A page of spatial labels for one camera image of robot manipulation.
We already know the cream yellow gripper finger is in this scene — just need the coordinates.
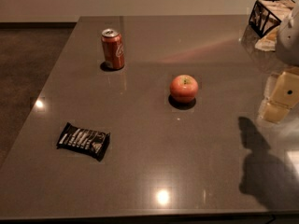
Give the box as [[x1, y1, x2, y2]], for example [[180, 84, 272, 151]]
[[260, 100, 290, 123]]

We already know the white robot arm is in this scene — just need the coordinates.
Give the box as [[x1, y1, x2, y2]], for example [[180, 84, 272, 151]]
[[259, 6, 299, 123]]

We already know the red apple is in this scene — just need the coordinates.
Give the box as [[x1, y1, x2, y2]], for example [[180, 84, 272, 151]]
[[169, 75, 198, 104]]

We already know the red soda can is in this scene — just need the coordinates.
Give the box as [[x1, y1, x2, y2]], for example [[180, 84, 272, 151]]
[[101, 28, 125, 70]]

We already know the black snack bar wrapper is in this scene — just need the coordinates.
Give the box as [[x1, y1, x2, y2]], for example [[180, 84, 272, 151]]
[[56, 122, 110, 161]]

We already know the black wire napkin holder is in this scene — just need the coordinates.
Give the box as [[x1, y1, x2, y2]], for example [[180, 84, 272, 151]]
[[249, 0, 296, 37]]

